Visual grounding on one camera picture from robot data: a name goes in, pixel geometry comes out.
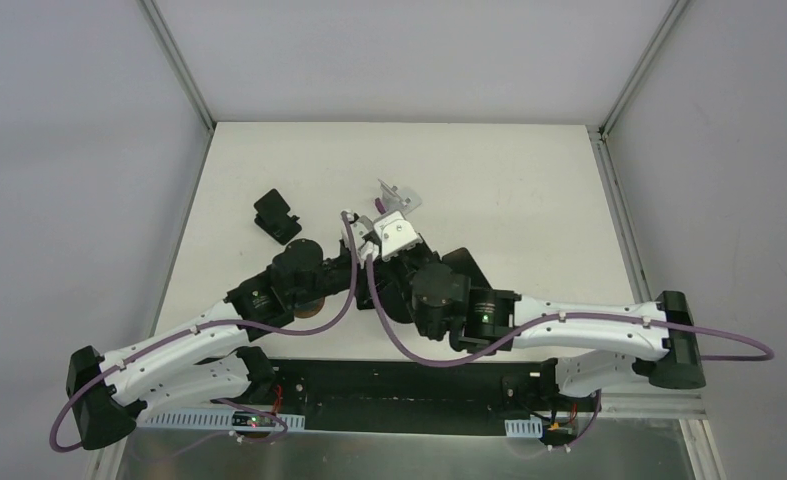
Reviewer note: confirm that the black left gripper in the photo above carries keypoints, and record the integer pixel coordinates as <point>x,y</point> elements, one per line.
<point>364,276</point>

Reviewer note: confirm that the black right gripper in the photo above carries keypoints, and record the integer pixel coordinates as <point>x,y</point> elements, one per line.
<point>400,273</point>

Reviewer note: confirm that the black phone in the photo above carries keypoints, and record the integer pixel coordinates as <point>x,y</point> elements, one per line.
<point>463,264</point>

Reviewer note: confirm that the purple phone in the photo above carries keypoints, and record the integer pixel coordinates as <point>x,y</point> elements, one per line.
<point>380,207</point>

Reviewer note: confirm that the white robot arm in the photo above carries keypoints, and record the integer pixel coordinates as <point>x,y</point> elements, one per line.
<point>211,357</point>

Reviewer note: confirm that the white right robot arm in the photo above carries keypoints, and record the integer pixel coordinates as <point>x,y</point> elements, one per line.
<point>449,299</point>

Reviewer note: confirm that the grey stand with brown base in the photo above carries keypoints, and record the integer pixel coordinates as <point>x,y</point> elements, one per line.
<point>309,309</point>

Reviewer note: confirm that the silver metal phone stand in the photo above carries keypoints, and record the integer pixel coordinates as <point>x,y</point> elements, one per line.
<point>399,199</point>

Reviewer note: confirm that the black folding phone stand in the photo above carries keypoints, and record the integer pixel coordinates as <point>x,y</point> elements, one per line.
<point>273,215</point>

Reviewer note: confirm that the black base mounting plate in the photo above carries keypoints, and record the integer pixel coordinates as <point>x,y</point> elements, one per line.
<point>476,399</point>

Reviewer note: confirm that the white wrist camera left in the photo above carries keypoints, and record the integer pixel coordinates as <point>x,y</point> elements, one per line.
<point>355,229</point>

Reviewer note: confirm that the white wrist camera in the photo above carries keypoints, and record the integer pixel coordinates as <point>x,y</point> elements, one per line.
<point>388,236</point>
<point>355,229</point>

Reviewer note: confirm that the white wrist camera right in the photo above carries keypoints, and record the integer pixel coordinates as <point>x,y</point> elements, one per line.
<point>388,236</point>

